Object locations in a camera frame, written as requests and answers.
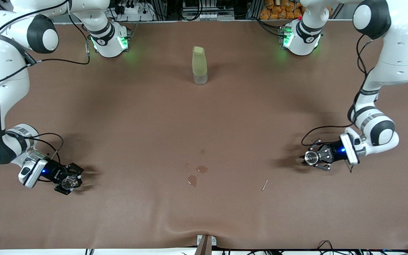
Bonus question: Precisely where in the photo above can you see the clear glass cup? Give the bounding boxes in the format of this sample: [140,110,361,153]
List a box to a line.
[62,175,80,190]

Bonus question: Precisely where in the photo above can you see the metal double jigger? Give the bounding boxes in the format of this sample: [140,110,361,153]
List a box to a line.
[298,151,318,166]

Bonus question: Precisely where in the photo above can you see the brown table cloth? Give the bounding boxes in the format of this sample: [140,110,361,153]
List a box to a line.
[0,19,408,250]

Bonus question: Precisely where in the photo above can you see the orange snack bags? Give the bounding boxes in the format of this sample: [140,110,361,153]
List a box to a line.
[260,0,305,20]

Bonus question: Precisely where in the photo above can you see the green frosted bottle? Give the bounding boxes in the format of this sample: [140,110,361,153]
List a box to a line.
[192,46,208,85]

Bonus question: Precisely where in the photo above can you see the white power strip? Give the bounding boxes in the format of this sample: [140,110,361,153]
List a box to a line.
[114,4,154,22]

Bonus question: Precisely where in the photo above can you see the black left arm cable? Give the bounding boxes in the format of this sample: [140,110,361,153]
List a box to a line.
[301,34,376,174]

